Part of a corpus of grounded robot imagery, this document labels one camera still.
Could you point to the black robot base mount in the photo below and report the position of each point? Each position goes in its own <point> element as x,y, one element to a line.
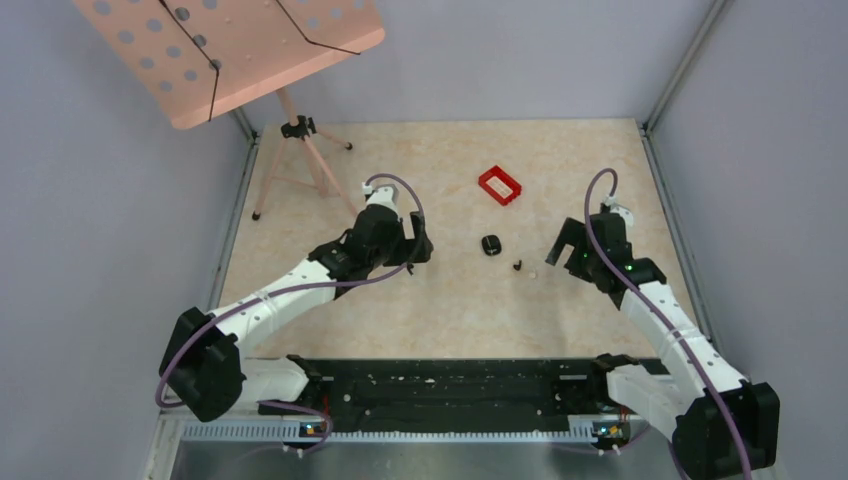
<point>501,398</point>

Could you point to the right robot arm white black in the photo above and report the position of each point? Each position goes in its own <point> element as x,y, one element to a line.
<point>718,423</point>

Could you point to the pink music stand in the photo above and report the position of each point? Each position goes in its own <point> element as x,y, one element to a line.
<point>203,59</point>

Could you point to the black earbud charging case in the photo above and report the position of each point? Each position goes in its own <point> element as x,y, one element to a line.
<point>491,245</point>

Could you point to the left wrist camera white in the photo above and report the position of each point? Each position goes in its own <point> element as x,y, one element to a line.
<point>381,195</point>

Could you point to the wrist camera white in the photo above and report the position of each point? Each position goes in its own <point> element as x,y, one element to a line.
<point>381,195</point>
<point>611,204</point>

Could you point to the red plastic tray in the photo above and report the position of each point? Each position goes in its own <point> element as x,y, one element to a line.
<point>501,186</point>

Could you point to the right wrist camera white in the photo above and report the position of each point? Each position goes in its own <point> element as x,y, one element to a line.
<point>611,204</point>

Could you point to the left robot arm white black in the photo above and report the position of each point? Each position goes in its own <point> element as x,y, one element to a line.
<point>201,368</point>

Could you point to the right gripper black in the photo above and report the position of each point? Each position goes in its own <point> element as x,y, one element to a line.
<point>572,233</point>

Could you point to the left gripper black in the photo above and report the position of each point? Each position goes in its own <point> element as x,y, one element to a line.
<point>416,251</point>

